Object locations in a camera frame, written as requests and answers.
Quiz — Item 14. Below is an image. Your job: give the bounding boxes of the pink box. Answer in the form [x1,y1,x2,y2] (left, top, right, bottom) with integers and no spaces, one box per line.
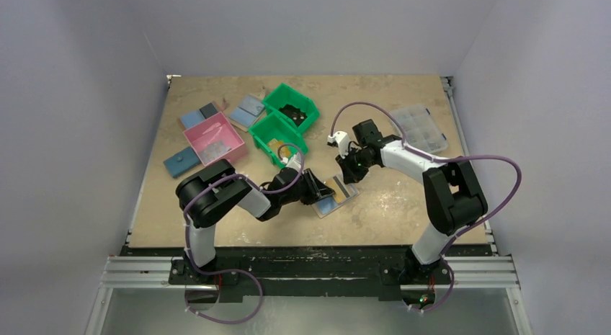
[183,112,248,166]

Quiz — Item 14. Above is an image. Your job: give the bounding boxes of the blue grey open card holder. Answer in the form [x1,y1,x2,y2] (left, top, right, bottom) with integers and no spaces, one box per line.
[179,102,220,130]

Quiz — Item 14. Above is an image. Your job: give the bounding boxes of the beige leather card holder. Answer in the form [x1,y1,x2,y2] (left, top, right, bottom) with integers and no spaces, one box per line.
[312,174,360,218]

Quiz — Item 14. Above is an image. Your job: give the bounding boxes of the green bin with black parts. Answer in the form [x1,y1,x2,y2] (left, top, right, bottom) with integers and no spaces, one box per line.
[263,83,320,134]

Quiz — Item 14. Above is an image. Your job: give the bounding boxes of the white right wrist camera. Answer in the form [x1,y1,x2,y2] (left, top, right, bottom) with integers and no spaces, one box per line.
[326,131,351,158]

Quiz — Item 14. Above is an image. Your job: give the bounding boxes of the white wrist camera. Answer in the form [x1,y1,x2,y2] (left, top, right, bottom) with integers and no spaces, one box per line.
[326,131,351,158]
[282,152,304,173]

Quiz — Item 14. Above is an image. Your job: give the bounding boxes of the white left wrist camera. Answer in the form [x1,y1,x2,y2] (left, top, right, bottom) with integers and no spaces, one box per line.
[282,152,304,173]

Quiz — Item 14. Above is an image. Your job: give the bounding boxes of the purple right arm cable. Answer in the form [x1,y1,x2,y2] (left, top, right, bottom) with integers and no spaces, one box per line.
[330,102,522,315]

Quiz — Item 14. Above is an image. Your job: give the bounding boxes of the clear plastic screw organizer box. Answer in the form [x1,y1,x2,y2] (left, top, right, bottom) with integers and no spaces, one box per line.
[389,104,448,154]

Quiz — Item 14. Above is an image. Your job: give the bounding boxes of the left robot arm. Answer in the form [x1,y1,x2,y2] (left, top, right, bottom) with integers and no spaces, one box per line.
[175,158,335,284]

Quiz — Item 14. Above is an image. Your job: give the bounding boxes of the aluminium frame rail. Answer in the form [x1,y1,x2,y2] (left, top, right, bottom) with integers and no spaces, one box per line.
[440,76,488,254]
[83,256,533,335]

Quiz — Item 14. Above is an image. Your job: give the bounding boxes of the black parts in bin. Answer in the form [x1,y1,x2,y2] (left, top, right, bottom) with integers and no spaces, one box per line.
[279,104,308,128]

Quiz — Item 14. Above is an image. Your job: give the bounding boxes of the light blue open card holder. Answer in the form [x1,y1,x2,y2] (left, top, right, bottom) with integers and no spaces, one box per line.
[228,94,265,132]

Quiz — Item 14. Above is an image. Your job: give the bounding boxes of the green bin with yellow card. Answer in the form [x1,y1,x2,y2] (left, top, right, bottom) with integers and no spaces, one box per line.
[249,113,308,168]

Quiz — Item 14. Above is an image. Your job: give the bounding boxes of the yellow card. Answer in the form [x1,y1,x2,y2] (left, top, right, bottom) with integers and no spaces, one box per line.
[330,177,350,205]
[267,138,292,162]

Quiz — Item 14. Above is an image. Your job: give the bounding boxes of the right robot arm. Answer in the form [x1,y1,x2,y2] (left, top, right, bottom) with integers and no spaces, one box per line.
[327,120,488,282]

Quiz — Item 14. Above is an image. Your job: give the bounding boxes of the yellow card in bin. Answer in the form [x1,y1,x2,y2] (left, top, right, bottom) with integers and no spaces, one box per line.
[267,138,292,162]

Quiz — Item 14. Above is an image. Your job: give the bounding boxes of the aluminium front frame rail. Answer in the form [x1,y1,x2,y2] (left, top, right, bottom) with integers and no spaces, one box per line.
[83,256,533,335]

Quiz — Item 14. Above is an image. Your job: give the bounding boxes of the aluminium frame rail right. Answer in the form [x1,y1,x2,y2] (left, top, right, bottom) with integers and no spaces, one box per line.
[440,76,488,254]

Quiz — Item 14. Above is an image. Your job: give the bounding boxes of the dark blue closed card holder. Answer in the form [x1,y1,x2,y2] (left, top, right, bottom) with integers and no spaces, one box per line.
[164,147,201,179]

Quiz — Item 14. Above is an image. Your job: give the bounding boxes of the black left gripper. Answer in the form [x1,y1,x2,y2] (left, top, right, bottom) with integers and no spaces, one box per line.
[280,169,334,206]

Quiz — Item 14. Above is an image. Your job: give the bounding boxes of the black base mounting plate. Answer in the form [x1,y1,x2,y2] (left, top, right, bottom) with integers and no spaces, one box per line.
[120,245,451,305]

